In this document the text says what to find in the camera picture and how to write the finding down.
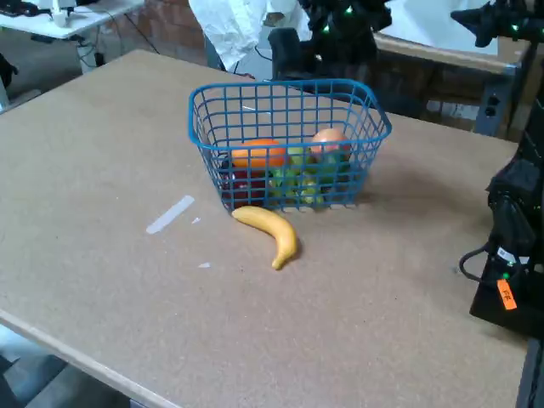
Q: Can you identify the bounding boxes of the long white tape strip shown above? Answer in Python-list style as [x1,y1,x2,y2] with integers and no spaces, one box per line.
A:
[145,195,196,235]

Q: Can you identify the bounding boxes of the dark red toy fruit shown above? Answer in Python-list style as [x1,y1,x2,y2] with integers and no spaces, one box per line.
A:
[220,166,269,205]

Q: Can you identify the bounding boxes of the black power outlet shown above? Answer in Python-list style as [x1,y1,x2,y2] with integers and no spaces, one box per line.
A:
[484,93,500,121]

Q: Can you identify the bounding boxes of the yellow toy banana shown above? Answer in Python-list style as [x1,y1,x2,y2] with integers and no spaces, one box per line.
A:
[231,205,298,271]

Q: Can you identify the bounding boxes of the orange toy fruit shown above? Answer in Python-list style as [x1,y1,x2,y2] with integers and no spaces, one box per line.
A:
[231,139,290,169]

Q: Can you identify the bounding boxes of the white device on desk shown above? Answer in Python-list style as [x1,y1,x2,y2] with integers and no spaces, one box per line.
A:
[45,0,78,27]

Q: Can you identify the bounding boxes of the black cable at arm base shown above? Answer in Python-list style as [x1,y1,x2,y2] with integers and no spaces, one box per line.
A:
[458,247,499,285]

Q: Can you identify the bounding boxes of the white desk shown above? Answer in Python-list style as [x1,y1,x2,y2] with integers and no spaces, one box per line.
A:
[0,0,146,42]

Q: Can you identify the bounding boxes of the red toy pomegranate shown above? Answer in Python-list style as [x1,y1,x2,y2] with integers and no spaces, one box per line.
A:
[309,127,353,161]

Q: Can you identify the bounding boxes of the blue wire basket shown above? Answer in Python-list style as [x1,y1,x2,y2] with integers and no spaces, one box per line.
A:
[188,78,393,213]

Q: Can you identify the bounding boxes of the green toy grapes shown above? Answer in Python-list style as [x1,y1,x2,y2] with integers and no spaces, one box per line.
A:
[268,146,328,205]

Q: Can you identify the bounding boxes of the black chair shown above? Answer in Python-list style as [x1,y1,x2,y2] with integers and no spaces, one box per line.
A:
[267,27,318,82]

